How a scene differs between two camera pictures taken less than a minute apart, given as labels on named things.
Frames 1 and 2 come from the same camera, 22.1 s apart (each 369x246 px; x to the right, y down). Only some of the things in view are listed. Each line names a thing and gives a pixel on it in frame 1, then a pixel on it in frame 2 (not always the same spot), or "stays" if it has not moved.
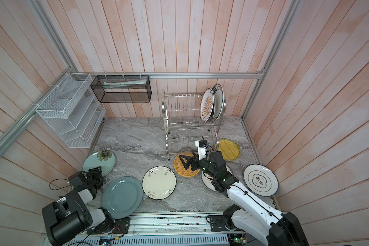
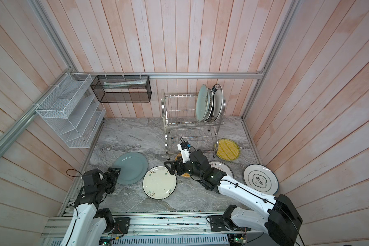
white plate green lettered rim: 218,97 stays
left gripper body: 94,179 → 110,180
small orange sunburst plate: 206,104 stays
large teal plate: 122,197 → 134,166
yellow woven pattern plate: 230,150 stays
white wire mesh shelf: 73,111 stays
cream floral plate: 159,183 stays
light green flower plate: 104,159 → 202,103
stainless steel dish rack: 183,124 stays
